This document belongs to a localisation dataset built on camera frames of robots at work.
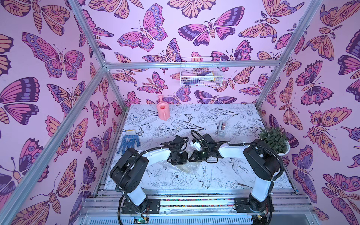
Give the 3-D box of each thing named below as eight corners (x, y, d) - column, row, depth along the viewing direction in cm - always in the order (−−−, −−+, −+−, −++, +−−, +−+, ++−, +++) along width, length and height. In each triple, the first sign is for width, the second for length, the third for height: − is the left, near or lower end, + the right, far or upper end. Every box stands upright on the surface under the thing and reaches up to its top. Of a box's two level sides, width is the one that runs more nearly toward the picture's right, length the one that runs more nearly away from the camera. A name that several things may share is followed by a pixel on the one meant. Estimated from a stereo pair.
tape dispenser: (217, 135, 105) (218, 131, 101) (218, 123, 111) (219, 120, 107) (225, 136, 104) (226, 133, 100) (225, 125, 110) (227, 121, 107)
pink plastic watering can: (157, 123, 112) (155, 113, 102) (160, 105, 124) (158, 95, 115) (169, 123, 112) (167, 113, 102) (170, 105, 124) (169, 95, 115)
